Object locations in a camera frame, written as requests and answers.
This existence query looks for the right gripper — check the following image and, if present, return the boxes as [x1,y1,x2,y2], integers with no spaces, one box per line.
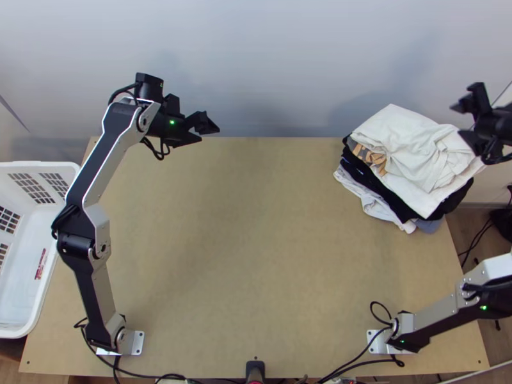
[449,93,502,159]

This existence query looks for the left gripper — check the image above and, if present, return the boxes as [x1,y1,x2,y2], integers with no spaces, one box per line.
[166,110,220,150]

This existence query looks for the white t-shirt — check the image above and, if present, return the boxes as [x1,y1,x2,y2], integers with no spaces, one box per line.
[349,103,487,220]

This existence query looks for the pile of folded clothes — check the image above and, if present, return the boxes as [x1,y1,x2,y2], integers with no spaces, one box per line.
[333,134,476,235]

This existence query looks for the white laundry basket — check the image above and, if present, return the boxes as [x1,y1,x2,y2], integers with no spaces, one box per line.
[0,161,82,340]

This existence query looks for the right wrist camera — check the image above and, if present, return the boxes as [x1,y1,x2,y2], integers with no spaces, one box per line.
[468,81,490,108]

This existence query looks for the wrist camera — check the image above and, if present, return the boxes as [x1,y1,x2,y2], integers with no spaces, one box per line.
[468,81,490,108]
[165,93,184,118]

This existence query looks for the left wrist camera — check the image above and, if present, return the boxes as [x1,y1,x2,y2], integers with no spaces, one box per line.
[165,93,184,118]

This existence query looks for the black cable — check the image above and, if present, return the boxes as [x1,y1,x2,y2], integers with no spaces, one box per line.
[319,301,406,384]
[141,134,172,162]
[73,317,125,384]
[479,138,512,166]
[457,218,497,269]

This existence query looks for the black camera stand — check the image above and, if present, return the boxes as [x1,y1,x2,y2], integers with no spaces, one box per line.
[244,360,266,384]

